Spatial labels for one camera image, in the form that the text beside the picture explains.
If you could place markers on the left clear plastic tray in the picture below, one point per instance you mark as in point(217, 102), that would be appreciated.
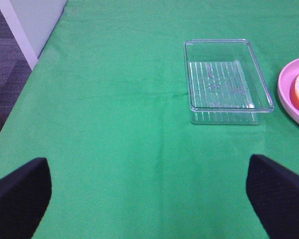
point(225, 83)

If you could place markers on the pink round plate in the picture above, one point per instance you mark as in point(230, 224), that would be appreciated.
point(286, 77)

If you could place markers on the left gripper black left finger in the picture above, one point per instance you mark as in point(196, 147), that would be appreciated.
point(24, 197)

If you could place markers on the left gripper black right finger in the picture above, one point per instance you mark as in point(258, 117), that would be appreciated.
point(273, 191)

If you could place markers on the green tablecloth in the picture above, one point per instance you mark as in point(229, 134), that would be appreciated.
point(107, 105)

